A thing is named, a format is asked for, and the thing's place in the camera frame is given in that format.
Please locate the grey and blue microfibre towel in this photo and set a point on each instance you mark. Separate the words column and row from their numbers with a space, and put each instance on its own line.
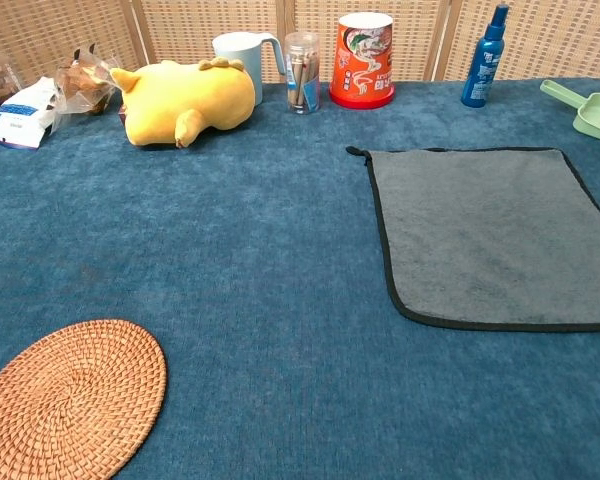
column 480, row 225

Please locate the blue plush tablecloth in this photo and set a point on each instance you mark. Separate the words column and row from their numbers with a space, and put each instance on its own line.
column 255, row 250

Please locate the clear jar of sticks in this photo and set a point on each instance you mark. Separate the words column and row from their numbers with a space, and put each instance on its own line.
column 302, row 75

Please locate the yellow plush toy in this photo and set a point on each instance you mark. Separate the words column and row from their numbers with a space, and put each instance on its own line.
column 190, row 100

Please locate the orange instant noodle cup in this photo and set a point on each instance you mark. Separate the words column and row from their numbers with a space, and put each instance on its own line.
column 362, row 60

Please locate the light blue plastic mug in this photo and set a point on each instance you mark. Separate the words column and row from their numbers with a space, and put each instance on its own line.
column 240, row 50

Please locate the small red box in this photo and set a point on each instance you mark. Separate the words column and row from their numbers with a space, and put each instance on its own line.
column 123, row 116

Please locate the blue spray bottle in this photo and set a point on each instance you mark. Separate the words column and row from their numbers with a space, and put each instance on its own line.
column 485, row 65

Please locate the clear bag of pastry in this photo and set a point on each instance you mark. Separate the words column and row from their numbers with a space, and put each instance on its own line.
column 82, row 82

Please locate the round woven rattan placemat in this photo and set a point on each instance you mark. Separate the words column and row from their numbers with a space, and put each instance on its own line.
column 70, row 400

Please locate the white snack bag blue label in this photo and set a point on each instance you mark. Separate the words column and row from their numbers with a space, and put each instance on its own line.
column 15, row 117

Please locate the light green plastic scoop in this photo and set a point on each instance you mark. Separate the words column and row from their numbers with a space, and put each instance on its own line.
column 587, row 117

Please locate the wicker folding screen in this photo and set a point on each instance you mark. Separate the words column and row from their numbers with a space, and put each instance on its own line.
column 555, row 40

